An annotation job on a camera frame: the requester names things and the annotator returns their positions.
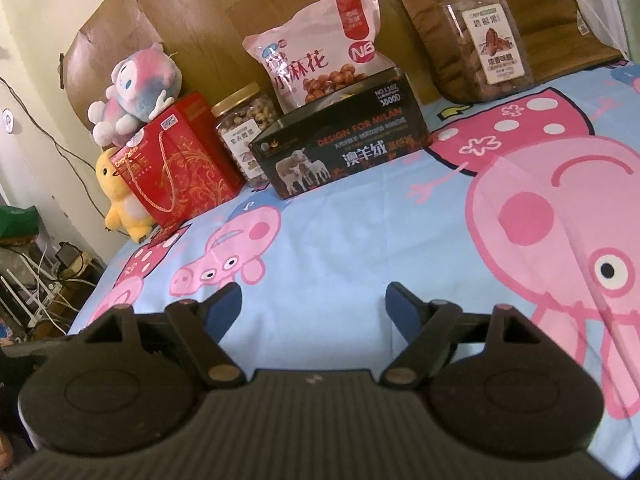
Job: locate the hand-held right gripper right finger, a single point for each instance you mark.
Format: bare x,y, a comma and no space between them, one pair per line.
402,311

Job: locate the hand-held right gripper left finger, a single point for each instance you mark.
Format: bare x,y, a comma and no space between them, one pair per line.
225,306

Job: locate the black printed cardboard box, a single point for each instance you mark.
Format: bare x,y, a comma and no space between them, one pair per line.
345,155

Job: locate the printed cartoon blanket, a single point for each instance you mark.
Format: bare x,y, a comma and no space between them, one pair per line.
375,240

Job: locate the red gift bag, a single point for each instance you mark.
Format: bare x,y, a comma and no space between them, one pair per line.
180,170

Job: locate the yellow plush toy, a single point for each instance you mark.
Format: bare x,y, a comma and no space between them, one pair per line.
117,195

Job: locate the black power adapter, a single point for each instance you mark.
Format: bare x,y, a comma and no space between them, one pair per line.
67,255

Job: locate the small clear nut jar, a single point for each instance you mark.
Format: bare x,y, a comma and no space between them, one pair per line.
240,130

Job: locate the green bag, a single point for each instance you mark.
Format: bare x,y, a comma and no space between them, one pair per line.
17,222

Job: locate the pink plush toy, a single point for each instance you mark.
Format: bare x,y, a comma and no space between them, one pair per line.
135,90

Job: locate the pink snack bag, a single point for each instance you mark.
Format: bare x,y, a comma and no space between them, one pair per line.
310,50

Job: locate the brown cardboard sheet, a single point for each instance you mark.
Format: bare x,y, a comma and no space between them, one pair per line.
210,35

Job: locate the large clear nut jar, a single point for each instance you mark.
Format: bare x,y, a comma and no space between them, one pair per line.
480,35

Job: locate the brown cushion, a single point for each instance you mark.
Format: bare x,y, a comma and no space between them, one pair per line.
415,20

